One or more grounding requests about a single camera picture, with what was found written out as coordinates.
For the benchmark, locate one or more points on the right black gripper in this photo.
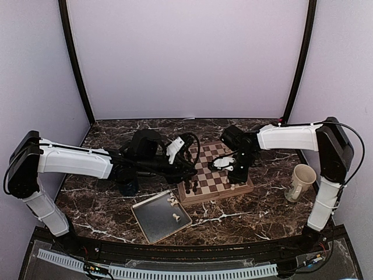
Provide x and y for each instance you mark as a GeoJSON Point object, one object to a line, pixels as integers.
{"type": "Point", "coordinates": [240, 178]}

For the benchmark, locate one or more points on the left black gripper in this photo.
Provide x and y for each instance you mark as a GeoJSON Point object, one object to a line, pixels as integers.
{"type": "Point", "coordinates": [175, 177]}

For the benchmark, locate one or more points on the wooden chess board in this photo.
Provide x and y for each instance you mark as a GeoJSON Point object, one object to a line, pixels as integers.
{"type": "Point", "coordinates": [212, 185]}

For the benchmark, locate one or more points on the metal tray wooden rim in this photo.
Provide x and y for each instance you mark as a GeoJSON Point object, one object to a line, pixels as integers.
{"type": "Point", "coordinates": [154, 217]}

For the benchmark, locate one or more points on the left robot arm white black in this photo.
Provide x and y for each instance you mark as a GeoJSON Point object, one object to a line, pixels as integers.
{"type": "Point", "coordinates": [145, 155]}

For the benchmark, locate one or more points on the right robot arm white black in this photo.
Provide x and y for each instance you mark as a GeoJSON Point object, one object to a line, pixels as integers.
{"type": "Point", "coordinates": [327, 138]}

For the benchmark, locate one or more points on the black chess pieces row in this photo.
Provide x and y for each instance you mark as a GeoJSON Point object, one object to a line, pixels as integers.
{"type": "Point", "coordinates": [189, 184]}

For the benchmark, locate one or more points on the white chess pieces pile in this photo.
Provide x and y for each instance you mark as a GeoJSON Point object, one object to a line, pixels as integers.
{"type": "Point", "coordinates": [174, 204]}

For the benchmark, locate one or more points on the dark blue mug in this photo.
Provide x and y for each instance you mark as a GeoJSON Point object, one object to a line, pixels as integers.
{"type": "Point", "coordinates": [129, 188]}

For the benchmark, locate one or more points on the cream white mug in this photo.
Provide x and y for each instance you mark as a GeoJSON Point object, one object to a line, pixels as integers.
{"type": "Point", "coordinates": [303, 177]}

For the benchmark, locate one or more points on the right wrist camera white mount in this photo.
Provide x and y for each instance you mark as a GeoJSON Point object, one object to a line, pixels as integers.
{"type": "Point", "coordinates": [223, 163]}

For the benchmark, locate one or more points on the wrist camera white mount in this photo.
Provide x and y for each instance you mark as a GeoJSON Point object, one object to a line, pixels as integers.
{"type": "Point", "coordinates": [223, 163]}
{"type": "Point", "coordinates": [173, 148]}

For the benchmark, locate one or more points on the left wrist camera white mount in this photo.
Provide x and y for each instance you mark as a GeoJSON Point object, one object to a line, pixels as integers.
{"type": "Point", "coordinates": [173, 148]}

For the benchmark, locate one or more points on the white slotted cable duct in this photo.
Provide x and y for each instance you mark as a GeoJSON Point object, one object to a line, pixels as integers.
{"type": "Point", "coordinates": [155, 271]}

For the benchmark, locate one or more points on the right black frame post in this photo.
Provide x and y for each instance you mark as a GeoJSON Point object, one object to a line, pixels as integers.
{"type": "Point", "coordinates": [306, 39]}

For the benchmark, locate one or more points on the black frame post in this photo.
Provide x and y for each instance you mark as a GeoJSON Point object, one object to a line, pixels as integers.
{"type": "Point", "coordinates": [306, 39]}
{"type": "Point", "coordinates": [73, 57]}

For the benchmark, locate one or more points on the black front rail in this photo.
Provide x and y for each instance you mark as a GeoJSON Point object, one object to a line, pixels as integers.
{"type": "Point", "coordinates": [265, 250]}

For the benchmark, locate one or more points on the left black frame post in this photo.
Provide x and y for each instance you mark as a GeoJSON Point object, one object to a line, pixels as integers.
{"type": "Point", "coordinates": [73, 57]}

